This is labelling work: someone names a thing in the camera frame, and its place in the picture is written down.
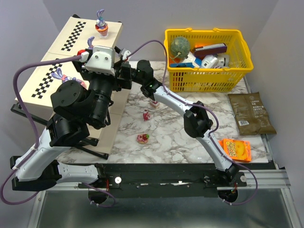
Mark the purple bunny pink donut toy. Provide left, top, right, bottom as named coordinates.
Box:
left=51, top=68, right=86, bottom=88

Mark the purple bunny cupcake toy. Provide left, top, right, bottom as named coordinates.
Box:
left=95, top=9, right=108, bottom=38

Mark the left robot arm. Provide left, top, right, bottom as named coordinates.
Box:
left=10, top=57, right=122, bottom=191

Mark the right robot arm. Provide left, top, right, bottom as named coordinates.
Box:
left=114, top=60, right=239, bottom=183

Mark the strawberry cake slice toy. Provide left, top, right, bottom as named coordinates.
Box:
left=150, top=100, right=160, bottom=108

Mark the pink bear toy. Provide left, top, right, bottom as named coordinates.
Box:
left=142, top=110, right=151, bottom=121

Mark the green melon ball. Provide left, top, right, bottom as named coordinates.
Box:
left=170, top=36, right=190, bottom=58

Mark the blue box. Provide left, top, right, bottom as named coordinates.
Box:
left=170, top=62, right=194, bottom=68

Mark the strawberry tart toy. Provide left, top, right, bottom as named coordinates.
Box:
left=137, top=133, right=150, bottom=144

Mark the purple box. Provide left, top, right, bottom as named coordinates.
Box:
left=194, top=43, right=228, bottom=57

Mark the white bottle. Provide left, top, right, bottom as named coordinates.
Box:
left=217, top=53, right=230, bottom=68

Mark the yellow plastic basket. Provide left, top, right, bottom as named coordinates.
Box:
left=164, top=28, right=254, bottom=92

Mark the brown coffee bag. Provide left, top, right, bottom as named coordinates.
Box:
left=228, top=92, right=276, bottom=135

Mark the orange snack box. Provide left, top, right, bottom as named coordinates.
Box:
left=219, top=139, right=252, bottom=162

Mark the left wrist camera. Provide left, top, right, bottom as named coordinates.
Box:
left=85, top=46, right=115, bottom=76

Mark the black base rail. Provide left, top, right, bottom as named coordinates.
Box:
left=91, top=163, right=247, bottom=198

